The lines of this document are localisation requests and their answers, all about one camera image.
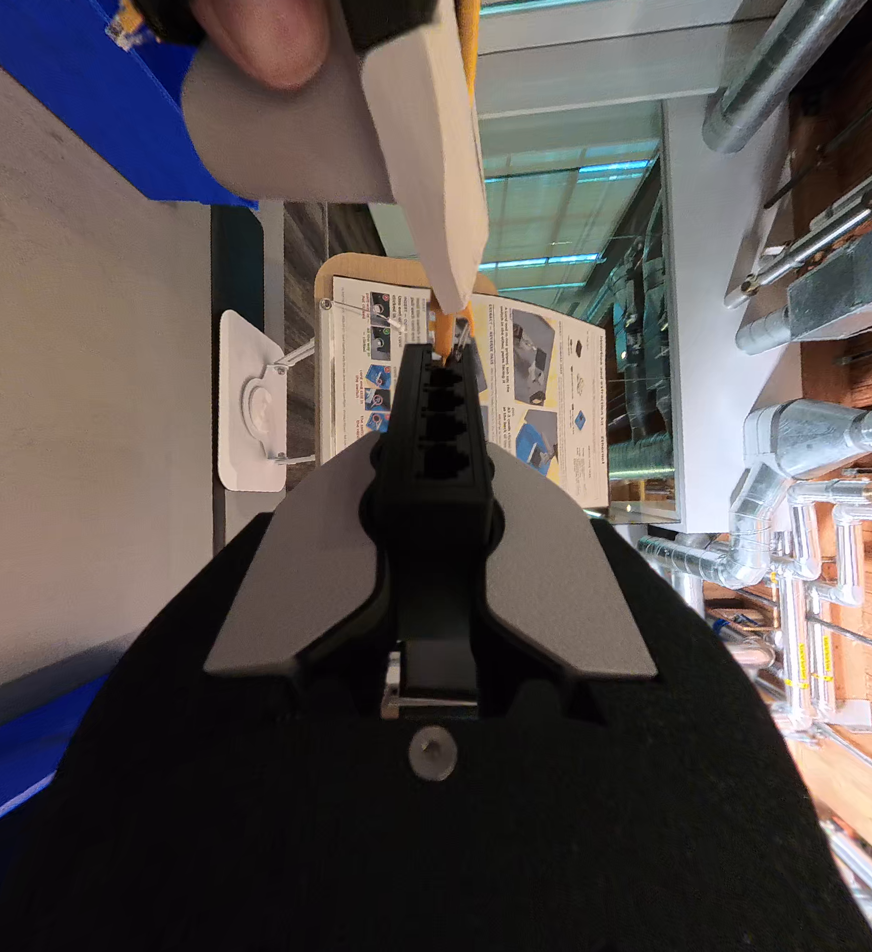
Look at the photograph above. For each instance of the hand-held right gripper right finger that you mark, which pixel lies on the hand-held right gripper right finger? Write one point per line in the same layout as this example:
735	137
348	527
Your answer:
577	595

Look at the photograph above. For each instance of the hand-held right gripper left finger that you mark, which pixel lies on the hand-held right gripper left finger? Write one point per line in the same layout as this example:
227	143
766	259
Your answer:
280	595

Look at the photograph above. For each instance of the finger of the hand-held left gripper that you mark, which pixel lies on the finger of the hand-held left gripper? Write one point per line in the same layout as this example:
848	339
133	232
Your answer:
436	164

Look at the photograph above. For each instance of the black network switch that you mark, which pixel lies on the black network switch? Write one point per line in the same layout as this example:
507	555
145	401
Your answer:
433	565

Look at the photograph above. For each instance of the blue plastic bin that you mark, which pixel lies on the blue plastic bin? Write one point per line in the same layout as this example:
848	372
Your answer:
94	104
12	774

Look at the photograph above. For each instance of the person's left hand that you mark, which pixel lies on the person's left hand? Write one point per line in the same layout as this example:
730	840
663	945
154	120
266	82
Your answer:
265	37

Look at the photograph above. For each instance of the white stand base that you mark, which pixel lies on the white stand base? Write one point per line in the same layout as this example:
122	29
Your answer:
243	446

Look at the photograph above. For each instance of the printed instruction poster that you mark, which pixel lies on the printed instruction poster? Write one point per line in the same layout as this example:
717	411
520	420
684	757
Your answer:
555	402

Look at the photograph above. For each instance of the silver ventilation duct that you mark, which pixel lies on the silver ventilation duct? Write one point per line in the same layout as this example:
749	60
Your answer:
771	75

